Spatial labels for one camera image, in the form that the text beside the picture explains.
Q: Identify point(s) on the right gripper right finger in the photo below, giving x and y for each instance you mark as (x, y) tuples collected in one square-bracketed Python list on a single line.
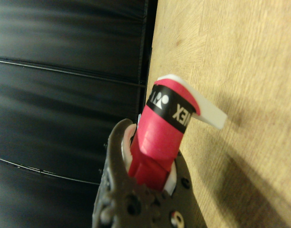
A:
[(183, 204)]

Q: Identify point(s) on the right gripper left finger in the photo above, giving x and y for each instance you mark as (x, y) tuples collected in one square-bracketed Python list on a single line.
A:
[(117, 190)]

